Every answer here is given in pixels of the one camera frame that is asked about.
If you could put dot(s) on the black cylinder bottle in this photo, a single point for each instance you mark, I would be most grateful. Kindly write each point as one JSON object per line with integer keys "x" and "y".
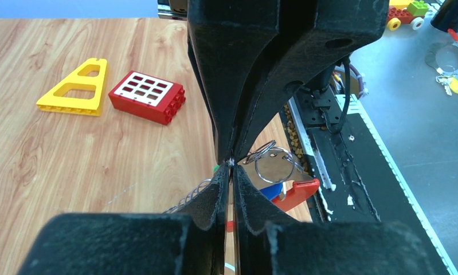
{"x": 446, "y": 17}

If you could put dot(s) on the toy brick car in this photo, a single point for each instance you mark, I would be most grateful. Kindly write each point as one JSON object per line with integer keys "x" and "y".
{"x": 406, "y": 12}

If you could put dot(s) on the red tray with white slots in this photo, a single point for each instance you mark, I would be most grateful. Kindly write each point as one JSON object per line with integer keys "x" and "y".
{"x": 148, "y": 97}

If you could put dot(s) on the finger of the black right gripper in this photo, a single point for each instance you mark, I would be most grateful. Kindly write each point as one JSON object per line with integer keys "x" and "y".
{"x": 313, "y": 36}

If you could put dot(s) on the silver key blue tag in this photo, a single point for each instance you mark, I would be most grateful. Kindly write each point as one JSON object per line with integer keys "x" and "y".
{"x": 273, "y": 191}

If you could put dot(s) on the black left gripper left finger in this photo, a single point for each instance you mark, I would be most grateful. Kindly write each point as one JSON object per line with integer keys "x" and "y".
{"x": 188, "y": 241}

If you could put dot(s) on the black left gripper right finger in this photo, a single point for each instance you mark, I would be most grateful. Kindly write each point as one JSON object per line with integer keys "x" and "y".
{"x": 269, "y": 241}

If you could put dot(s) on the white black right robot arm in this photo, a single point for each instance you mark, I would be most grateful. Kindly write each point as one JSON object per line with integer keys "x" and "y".
{"x": 323, "y": 81}

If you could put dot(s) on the metal key organizer red handle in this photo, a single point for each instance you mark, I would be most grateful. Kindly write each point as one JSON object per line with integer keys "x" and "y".
{"x": 271, "y": 164}

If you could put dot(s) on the yellow plastic piece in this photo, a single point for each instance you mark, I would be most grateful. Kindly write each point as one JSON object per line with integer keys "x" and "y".
{"x": 90, "y": 76}

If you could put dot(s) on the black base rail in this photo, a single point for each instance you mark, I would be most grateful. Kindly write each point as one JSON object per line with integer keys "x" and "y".
{"x": 360, "y": 181}

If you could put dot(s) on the key with yellow tag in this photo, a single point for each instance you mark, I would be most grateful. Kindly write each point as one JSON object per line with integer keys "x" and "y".
{"x": 449, "y": 83}

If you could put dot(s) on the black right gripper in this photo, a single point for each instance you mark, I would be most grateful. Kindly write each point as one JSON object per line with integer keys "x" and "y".
{"x": 225, "y": 38}

